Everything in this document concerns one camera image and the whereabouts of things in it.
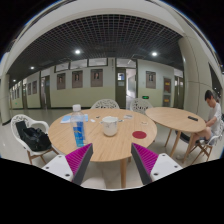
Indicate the blue paper sheet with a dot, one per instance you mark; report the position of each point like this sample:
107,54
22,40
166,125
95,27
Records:
66,119

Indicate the white chair under person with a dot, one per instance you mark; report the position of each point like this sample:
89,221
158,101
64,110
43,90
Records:
207,146

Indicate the round wooden table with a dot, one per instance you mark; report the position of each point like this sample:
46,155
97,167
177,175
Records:
176,119
118,147

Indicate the white lattice chair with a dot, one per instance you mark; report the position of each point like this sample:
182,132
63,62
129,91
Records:
140,105
105,103

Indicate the small packet on table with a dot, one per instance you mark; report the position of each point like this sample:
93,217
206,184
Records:
128,117

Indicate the dark red round coaster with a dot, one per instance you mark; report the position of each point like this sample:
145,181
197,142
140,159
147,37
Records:
139,134

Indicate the clear plastic water bottle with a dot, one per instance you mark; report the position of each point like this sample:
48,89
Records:
77,121

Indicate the round wooden table right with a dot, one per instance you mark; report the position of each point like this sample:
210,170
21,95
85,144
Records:
176,119

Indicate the white chair with bag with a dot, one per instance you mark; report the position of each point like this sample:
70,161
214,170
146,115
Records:
30,123

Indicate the white lattice chair right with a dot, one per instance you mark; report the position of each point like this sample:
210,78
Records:
140,105

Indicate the white ceramic mug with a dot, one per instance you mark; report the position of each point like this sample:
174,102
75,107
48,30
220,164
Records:
110,125

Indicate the seated person white shirt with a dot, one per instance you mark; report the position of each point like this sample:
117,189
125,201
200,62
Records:
212,124

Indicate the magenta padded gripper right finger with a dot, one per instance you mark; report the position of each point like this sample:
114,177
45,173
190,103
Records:
152,166

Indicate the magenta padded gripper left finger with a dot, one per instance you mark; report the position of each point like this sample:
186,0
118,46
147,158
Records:
71,167

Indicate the round wooden table near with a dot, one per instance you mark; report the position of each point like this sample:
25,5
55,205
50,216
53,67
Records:
118,147

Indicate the black bag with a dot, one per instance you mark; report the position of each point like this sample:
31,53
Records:
35,139

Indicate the black phone on table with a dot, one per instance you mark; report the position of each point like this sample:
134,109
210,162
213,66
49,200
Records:
192,118

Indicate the white lattice chair middle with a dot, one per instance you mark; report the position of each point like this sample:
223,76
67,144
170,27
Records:
105,103

